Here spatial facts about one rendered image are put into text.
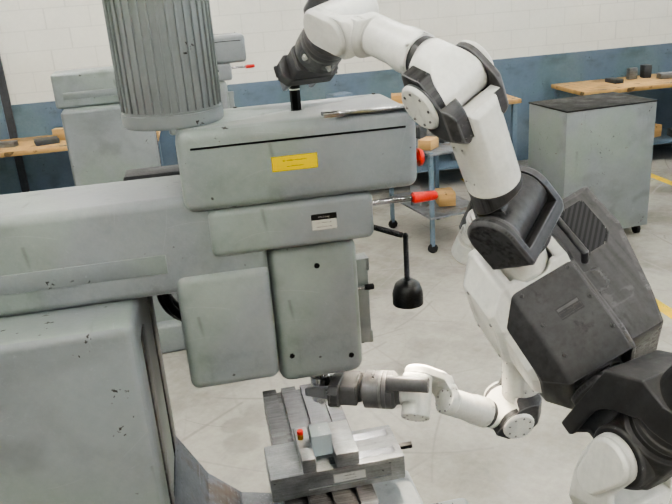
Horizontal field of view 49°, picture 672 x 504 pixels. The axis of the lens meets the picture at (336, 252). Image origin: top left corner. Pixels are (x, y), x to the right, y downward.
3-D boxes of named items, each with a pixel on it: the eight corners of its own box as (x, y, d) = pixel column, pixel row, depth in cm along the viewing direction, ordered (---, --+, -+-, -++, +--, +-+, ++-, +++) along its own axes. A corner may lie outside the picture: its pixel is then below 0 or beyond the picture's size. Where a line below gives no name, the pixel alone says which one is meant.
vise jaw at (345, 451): (347, 431, 200) (346, 418, 199) (360, 463, 186) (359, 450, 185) (325, 435, 199) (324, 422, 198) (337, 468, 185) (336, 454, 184)
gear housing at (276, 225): (350, 206, 173) (348, 165, 170) (376, 238, 151) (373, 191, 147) (208, 224, 168) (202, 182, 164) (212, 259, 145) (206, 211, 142)
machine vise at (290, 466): (390, 445, 204) (388, 411, 201) (405, 477, 191) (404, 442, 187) (266, 468, 199) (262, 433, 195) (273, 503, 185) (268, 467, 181)
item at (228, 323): (268, 330, 180) (257, 230, 171) (281, 378, 157) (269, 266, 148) (190, 342, 177) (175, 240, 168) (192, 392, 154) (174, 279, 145)
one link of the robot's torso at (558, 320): (682, 363, 144) (573, 234, 163) (706, 293, 115) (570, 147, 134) (552, 440, 144) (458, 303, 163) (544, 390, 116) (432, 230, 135)
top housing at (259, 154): (387, 160, 172) (383, 90, 166) (420, 187, 148) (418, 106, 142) (184, 183, 164) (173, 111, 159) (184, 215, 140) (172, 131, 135)
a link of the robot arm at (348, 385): (338, 356, 177) (386, 358, 174) (341, 391, 180) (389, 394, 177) (325, 383, 165) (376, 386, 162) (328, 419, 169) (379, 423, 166)
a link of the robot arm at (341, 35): (344, 23, 130) (394, 47, 121) (303, 41, 126) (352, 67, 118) (341, -12, 125) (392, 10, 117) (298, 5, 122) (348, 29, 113)
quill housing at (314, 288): (346, 333, 182) (338, 210, 171) (366, 373, 163) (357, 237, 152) (271, 344, 179) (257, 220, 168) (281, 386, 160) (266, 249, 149)
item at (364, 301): (369, 334, 174) (364, 252, 166) (373, 341, 170) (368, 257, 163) (353, 337, 173) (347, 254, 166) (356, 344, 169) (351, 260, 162)
